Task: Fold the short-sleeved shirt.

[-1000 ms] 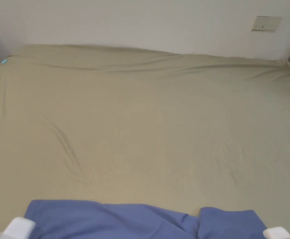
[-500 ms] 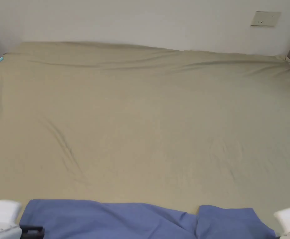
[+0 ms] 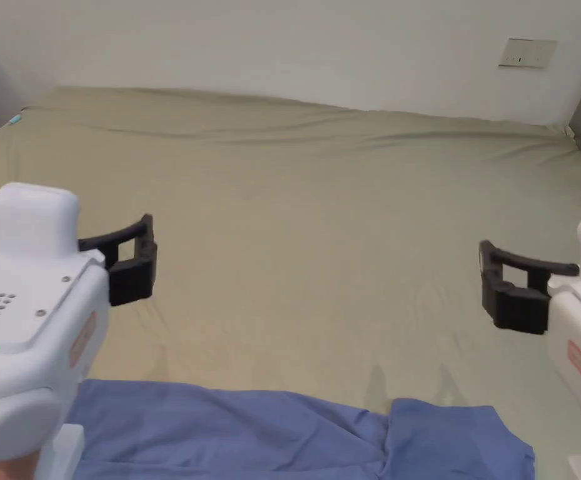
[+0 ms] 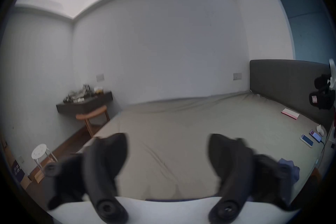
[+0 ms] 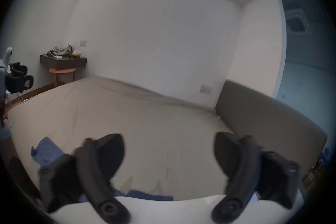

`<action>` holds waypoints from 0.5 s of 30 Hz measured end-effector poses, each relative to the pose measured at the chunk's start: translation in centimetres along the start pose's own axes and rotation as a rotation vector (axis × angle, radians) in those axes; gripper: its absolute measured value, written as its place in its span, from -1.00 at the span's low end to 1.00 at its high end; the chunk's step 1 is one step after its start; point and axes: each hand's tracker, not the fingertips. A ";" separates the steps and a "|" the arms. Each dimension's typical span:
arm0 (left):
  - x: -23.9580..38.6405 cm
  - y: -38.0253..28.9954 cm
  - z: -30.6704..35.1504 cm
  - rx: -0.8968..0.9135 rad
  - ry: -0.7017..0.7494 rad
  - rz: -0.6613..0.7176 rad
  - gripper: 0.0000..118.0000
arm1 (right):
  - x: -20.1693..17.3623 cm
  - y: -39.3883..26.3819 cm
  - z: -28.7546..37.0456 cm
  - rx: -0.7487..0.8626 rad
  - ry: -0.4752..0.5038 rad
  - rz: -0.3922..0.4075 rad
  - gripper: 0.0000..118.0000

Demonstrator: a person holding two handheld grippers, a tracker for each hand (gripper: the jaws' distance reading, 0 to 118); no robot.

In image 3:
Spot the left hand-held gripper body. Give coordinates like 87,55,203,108
0,182,159,480

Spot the person's left hand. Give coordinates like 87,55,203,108
0,446,40,480

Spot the bed with beige sheet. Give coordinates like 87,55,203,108
0,86,581,480

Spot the blue garment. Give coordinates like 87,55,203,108
64,377,537,480

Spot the white wall socket panel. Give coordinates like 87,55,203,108
499,37,559,69

